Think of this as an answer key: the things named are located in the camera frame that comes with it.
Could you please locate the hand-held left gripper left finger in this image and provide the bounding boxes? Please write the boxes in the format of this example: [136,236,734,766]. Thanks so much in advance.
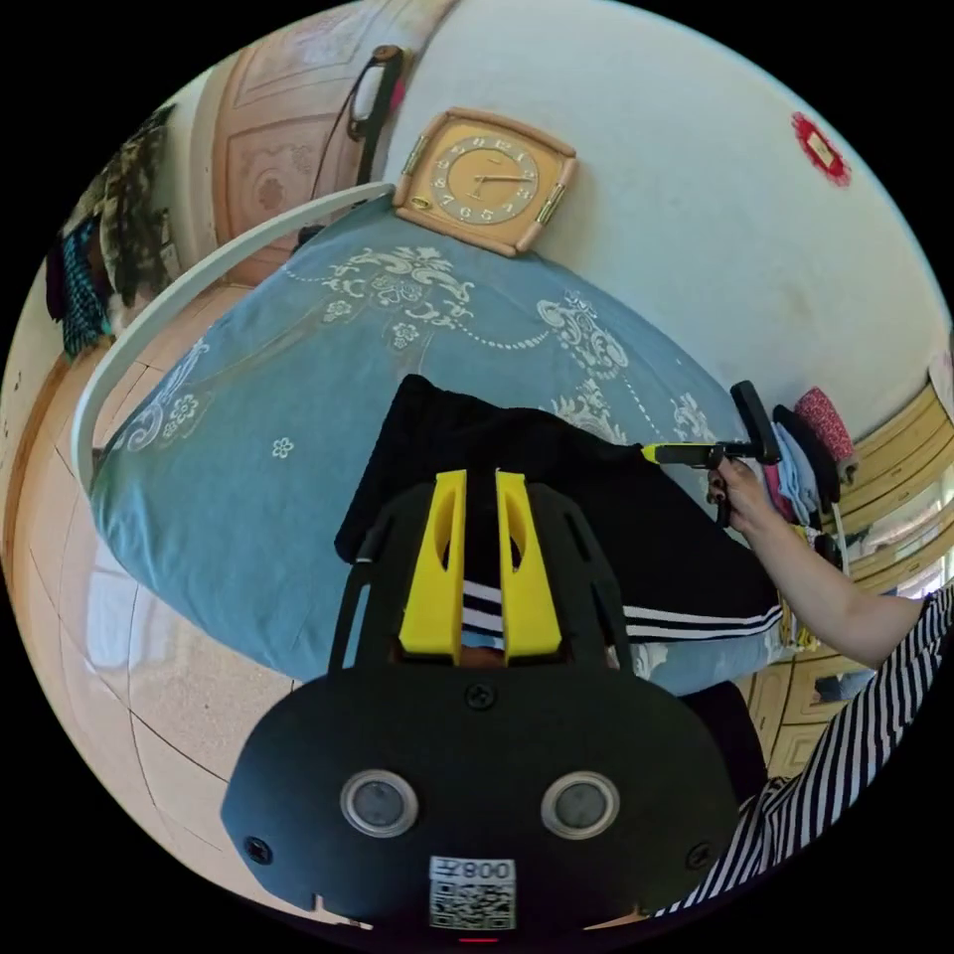
[398,470,468,667]

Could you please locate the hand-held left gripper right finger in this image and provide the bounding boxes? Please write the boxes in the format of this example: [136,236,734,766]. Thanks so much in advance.
[495,470,562,667]

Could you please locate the black shorts with white stripes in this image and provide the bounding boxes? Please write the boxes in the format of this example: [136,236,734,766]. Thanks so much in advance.
[333,374,785,644]

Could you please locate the person's right forearm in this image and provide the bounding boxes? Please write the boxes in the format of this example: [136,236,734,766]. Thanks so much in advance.
[733,510,927,670]

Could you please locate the person's right hand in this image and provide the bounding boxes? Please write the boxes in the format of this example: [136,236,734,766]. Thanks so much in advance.
[706,459,778,538]

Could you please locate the pile of clothes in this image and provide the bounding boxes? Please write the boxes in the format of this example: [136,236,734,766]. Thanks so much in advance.
[759,386,860,532]

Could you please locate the wooden cupboard with drawers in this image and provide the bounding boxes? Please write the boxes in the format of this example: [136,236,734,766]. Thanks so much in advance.
[744,372,954,785]

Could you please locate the bed with blue printed sheet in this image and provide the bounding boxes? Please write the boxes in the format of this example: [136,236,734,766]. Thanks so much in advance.
[71,182,793,699]

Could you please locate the hanging bag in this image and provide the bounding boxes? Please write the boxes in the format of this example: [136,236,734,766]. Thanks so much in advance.
[344,44,411,189]

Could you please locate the hanging dark patterned clothes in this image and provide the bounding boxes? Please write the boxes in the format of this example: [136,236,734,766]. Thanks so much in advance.
[44,102,179,365]

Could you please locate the wooden door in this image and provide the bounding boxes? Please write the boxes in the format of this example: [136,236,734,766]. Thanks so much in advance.
[190,0,456,288]

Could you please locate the square wooden wall clock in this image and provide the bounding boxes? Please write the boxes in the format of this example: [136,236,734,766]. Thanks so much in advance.
[393,106,579,259]

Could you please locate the red wall ornament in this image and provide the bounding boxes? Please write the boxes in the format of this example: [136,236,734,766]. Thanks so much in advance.
[789,110,854,189]

